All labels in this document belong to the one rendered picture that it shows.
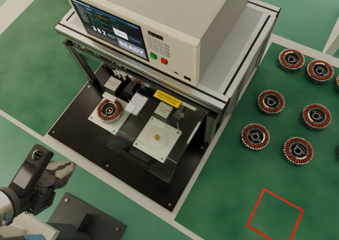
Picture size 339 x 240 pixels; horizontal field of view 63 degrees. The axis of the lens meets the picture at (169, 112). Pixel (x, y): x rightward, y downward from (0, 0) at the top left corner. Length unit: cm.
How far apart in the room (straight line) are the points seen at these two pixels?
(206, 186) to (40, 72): 97
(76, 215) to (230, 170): 118
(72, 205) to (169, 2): 155
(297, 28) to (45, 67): 195
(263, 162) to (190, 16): 68
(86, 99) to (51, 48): 39
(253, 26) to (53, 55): 100
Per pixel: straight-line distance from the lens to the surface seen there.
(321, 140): 129
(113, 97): 115
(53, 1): 180
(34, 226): 128
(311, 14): 272
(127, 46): 91
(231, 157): 117
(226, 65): 91
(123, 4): 81
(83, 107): 131
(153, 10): 78
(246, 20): 103
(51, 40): 162
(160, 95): 91
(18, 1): 191
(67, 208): 203
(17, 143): 235
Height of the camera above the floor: 187
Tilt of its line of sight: 66 degrees down
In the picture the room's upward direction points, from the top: 11 degrees counter-clockwise
